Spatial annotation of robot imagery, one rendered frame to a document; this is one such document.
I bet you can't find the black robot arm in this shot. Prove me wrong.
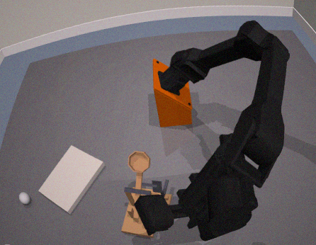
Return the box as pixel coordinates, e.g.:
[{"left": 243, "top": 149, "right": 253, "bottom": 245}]
[{"left": 157, "top": 20, "right": 290, "bottom": 241}]

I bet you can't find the grey ball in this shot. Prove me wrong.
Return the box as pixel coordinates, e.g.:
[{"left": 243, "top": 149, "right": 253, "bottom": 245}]
[{"left": 19, "top": 192, "right": 30, "bottom": 204}]

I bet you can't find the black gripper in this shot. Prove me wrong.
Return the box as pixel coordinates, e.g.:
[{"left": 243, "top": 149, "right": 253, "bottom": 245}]
[{"left": 134, "top": 173, "right": 208, "bottom": 235}]

